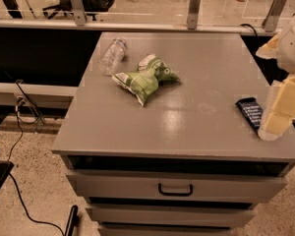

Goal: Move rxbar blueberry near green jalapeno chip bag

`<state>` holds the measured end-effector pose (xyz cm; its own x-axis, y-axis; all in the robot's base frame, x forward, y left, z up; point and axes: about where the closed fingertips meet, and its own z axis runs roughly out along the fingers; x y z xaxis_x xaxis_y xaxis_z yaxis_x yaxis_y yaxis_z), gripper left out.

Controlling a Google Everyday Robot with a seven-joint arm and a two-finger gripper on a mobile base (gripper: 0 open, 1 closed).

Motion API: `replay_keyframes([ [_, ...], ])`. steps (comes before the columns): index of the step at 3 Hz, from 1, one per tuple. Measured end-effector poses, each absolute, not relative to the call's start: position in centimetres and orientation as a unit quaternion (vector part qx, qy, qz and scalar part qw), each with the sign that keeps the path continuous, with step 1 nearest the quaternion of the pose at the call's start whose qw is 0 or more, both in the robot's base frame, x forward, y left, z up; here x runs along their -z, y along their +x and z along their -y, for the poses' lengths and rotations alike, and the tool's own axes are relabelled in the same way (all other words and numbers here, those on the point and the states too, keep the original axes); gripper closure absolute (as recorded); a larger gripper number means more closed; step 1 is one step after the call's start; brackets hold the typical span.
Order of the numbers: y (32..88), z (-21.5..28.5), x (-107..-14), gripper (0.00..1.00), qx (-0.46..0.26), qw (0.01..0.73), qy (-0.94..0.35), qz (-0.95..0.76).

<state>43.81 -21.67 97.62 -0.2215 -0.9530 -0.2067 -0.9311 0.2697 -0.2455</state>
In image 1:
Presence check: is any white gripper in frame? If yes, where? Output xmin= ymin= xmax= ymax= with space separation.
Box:
xmin=256 ymin=15 xmax=295 ymax=141

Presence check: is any dark blue rxbar wrapper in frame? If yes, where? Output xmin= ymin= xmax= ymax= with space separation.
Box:
xmin=235 ymin=97 xmax=264 ymax=134

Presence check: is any green jalapeno chip bag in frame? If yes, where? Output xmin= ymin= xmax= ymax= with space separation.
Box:
xmin=112 ymin=53 xmax=179 ymax=106

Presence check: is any grey drawer cabinet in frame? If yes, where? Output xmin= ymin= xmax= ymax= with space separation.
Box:
xmin=52 ymin=32 xmax=295 ymax=236

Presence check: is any clear plastic water bottle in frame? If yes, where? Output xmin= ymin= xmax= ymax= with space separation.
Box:
xmin=98 ymin=37 xmax=128 ymax=76

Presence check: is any black cable behind cabinet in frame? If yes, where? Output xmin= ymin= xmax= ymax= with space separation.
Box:
xmin=239 ymin=23 xmax=264 ymax=51

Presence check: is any metal rail bracket right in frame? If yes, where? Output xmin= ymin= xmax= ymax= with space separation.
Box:
xmin=262 ymin=0 xmax=287 ymax=32

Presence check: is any metal rail bracket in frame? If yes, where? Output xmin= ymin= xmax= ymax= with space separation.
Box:
xmin=187 ymin=0 xmax=201 ymax=30
xmin=70 ymin=0 xmax=87 ymax=26
xmin=262 ymin=0 xmax=287 ymax=32

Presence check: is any metal rail bracket middle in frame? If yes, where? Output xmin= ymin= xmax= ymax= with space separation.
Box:
xmin=187 ymin=0 xmax=201 ymax=30

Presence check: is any black drawer handle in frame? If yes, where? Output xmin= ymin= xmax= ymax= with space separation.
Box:
xmin=157 ymin=183 xmax=194 ymax=197

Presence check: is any metal rail bracket left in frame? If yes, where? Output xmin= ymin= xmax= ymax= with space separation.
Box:
xmin=70 ymin=0 xmax=87 ymax=26

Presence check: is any black floor cable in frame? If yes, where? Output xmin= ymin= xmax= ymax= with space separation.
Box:
xmin=6 ymin=79 xmax=66 ymax=236

